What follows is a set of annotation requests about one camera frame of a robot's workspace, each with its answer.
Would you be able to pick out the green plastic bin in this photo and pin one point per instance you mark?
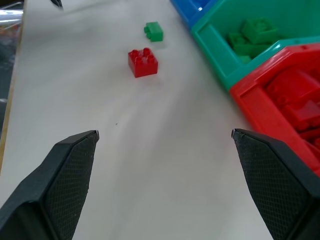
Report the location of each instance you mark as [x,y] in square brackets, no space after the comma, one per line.
[220,42]

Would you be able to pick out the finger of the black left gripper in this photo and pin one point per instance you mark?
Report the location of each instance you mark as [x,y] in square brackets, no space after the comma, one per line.
[60,185]

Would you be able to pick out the clear plastic container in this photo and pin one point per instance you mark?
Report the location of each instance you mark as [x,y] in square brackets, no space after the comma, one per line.
[10,15]

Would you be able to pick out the green brick in bin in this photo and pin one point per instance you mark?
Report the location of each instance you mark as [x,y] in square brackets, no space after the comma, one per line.
[237,41]
[260,30]

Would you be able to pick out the red toy brick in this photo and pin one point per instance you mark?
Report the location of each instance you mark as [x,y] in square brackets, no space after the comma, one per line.
[142,62]

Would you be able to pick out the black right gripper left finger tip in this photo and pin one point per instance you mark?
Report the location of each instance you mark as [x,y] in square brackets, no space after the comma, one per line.
[57,3]

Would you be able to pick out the red plastic bin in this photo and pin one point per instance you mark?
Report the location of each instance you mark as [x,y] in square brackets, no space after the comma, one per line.
[277,105]

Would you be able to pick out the blue plastic bin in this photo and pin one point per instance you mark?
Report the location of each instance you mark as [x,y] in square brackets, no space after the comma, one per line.
[190,10]

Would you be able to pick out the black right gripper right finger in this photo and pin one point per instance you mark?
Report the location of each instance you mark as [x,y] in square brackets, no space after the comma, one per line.
[272,185]

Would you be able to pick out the green toy brick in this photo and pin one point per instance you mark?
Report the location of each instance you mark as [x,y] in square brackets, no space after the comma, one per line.
[154,31]

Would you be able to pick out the red brick in bin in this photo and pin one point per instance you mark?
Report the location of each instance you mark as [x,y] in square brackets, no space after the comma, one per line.
[290,87]
[306,112]

